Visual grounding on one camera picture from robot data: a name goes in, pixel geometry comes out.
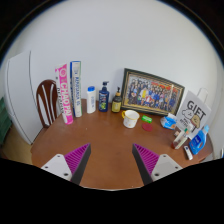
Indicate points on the framed group picture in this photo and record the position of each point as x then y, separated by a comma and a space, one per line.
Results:
151, 92

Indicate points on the white mug with yellow rim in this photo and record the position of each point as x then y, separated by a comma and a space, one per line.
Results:
130, 119

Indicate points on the small green pack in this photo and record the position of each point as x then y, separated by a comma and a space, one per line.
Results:
146, 119

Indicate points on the dark wooden chair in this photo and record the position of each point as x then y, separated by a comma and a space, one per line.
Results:
45, 90

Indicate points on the tall pink printed box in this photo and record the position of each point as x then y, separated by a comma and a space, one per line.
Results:
65, 95

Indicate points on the white cabinet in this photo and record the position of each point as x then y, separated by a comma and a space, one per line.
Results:
20, 96

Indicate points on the dark blue pump bottle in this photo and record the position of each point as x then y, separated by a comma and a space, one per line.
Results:
103, 99

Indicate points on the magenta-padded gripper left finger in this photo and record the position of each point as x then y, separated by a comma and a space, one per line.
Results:
63, 166

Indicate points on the white printed paper gift bag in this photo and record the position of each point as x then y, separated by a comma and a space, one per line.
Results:
193, 111

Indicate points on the tall white green tube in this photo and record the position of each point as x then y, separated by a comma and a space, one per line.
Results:
76, 88

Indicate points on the clear plastic drink bottle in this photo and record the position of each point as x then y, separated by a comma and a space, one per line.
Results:
180, 139

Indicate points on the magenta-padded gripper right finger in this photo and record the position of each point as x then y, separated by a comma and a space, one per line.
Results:
160, 166

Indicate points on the blue tissue pack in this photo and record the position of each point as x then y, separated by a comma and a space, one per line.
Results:
168, 121

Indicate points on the brown pump bottle yellow label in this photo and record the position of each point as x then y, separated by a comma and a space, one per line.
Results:
116, 103

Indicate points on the white lotion bottle blue cap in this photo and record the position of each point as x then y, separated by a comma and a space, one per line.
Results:
91, 100

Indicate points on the flat round red coaster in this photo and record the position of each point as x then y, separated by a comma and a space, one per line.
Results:
147, 127

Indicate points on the blue detergent bottle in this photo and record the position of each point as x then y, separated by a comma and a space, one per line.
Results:
198, 142

